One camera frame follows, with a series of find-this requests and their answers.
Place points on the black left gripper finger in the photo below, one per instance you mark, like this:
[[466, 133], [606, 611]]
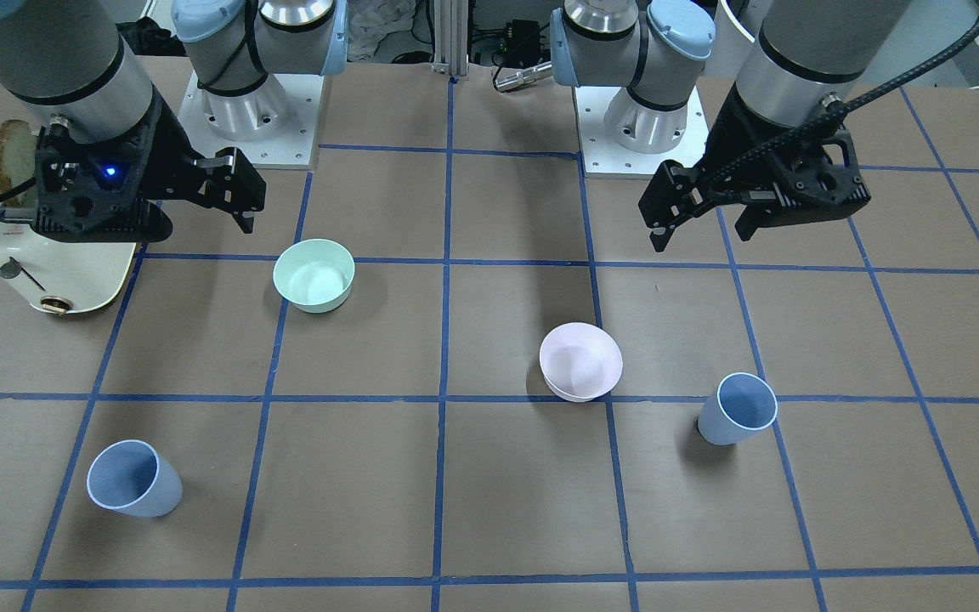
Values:
[[754, 218], [674, 195]]

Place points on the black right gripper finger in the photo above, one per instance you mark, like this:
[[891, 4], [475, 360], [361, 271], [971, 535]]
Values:
[[245, 221], [230, 183]]

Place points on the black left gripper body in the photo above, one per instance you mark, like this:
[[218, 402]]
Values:
[[740, 136]]

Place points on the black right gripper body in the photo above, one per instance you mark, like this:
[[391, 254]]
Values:
[[168, 144]]

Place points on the blue cup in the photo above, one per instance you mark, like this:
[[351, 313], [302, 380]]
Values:
[[741, 406], [132, 478]]

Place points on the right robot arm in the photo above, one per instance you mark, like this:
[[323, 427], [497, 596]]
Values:
[[72, 66]]

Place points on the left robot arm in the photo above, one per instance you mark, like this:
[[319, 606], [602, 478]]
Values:
[[804, 51]]

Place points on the mint green bowl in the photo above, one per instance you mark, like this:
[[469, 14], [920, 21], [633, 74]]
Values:
[[315, 275]]

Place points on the cream white toaster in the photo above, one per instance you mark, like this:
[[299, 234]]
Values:
[[63, 278]]

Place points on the toast slice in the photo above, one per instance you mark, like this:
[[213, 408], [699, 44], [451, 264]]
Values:
[[17, 154]]

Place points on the pink bowl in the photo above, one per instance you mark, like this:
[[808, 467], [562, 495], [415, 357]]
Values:
[[580, 362]]

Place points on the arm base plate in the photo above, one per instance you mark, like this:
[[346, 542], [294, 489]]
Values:
[[620, 139], [275, 127]]

